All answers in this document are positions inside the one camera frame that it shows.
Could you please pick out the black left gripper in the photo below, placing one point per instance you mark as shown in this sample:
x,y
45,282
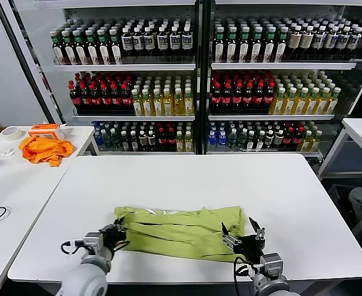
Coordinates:
x,y
114,239

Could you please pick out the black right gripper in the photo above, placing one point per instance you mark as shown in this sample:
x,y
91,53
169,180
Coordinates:
x,y
250,248

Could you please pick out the yellow-green t-shirt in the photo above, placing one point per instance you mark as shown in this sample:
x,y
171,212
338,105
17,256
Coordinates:
x,y
180,234

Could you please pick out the small dark bottle white cap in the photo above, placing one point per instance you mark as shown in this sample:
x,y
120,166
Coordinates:
x,y
251,141
142,142
269,140
151,142
278,139
260,141
123,142
132,142

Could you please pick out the blue water bottle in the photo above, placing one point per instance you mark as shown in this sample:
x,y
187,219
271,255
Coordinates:
x,y
98,139
211,139
221,139

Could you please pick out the cola bottle red cap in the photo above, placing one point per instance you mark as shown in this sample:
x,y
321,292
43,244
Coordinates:
x,y
288,137
115,98
226,98
170,140
74,97
297,137
247,98
95,98
258,98
161,140
125,98
84,98
236,98
105,98
216,98
268,98

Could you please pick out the green tinted bottle white cap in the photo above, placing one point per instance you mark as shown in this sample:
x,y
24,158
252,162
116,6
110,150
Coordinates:
x,y
241,140
232,140

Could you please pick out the white side table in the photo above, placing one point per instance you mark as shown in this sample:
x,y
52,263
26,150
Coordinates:
x,y
81,135

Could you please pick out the crumpled orange cloth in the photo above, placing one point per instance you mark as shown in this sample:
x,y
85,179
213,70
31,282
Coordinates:
x,y
44,151

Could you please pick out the yellow drink bottle white cap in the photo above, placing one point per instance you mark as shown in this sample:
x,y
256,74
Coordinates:
x,y
179,142
290,105
146,105
157,105
306,142
177,105
301,105
334,104
323,105
136,105
188,142
166,105
279,105
312,105
316,142
187,105

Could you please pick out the white metal shelf board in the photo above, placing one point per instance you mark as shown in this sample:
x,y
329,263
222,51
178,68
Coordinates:
x,y
121,67
269,117
275,66
130,118

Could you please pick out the orange and white box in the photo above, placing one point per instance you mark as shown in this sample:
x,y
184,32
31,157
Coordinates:
x,y
45,132

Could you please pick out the small crumpled white plastic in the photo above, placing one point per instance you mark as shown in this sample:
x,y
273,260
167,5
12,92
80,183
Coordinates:
x,y
7,152

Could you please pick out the masking tape roll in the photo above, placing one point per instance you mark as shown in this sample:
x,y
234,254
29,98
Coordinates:
x,y
11,135

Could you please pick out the dark tea bottle green cap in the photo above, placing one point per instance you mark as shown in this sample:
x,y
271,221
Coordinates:
x,y
79,48
257,46
281,46
57,49
68,48
244,46
115,47
232,46
91,47
269,46
219,46
103,47

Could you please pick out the dark bottle blue white label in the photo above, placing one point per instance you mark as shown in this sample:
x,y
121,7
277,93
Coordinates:
x,y
331,40
126,41
174,40
354,40
343,40
149,41
137,41
186,40
162,41
319,40

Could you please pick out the black metal bar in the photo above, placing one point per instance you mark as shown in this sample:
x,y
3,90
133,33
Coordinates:
x,y
25,61

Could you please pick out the dark bottle beige label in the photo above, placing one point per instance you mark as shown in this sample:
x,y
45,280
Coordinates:
x,y
306,40
294,40

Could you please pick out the glass door drinks cabinet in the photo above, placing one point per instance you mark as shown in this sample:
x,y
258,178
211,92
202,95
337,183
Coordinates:
x,y
275,12
130,12

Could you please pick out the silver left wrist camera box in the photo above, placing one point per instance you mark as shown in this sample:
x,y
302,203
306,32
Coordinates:
x,y
93,243

